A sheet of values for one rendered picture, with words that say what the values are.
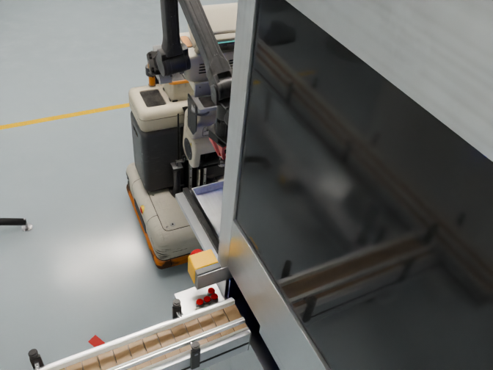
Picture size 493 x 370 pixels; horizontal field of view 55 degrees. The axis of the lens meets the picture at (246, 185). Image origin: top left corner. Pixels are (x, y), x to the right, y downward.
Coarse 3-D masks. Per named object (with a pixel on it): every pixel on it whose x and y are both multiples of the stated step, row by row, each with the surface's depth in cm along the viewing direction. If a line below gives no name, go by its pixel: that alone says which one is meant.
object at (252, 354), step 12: (240, 300) 141; (240, 312) 138; (252, 312) 138; (252, 324) 135; (252, 336) 132; (252, 348) 130; (264, 348) 130; (228, 360) 155; (240, 360) 143; (252, 360) 132; (264, 360) 127
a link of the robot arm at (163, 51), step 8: (160, 0) 152; (168, 0) 148; (176, 0) 150; (168, 8) 150; (176, 8) 152; (168, 16) 152; (176, 16) 154; (168, 24) 155; (176, 24) 156; (168, 32) 157; (176, 32) 158; (168, 40) 159; (176, 40) 160; (160, 48) 165; (168, 48) 162; (176, 48) 163; (184, 48) 166; (160, 56) 164; (168, 56) 164; (184, 56) 168; (160, 64) 168; (168, 64) 166; (160, 72) 172; (168, 72) 167
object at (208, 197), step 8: (208, 184) 172; (216, 184) 173; (192, 192) 169; (200, 192) 172; (208, 192) 173; (216, 192) 174; (200, 200) 170; (208, 200) 170; (216, 200) 170; (200, 208) 165; (208, 208) 167; (216, 208) 167; (208, 216) 164; (216, 216) 165; (208, 224) 160; (216, 224) 162; (216, 232) 155
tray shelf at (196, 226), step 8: (184, 200) 169; (184, 208) 166; (192, 216) 164; (192, 224) 161; (200, 224) 162; (200, 232) 159; (200, 240) 156; (208, 240) 157; (208, 248) 154; (216, 256) 152
